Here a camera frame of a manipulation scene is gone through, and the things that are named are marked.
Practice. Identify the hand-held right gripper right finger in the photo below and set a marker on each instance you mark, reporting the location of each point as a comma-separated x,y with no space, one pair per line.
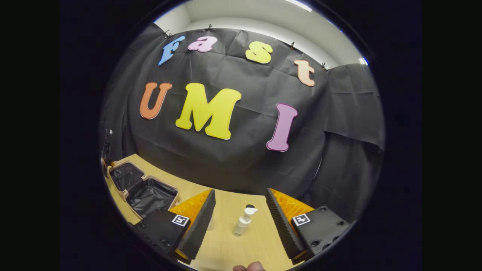
284,229

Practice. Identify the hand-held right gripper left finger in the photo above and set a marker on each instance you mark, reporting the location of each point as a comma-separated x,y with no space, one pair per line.
197,229

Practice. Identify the white pump bottle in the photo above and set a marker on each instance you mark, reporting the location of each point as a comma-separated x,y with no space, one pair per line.
241,226

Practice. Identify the pink suitcase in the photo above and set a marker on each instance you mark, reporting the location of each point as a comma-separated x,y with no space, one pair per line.
150,195

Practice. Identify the black backdrop cloth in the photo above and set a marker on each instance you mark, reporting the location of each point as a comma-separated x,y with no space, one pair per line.
241,162

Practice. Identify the ceiling light panel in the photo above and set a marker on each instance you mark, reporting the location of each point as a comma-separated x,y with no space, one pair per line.
299,4

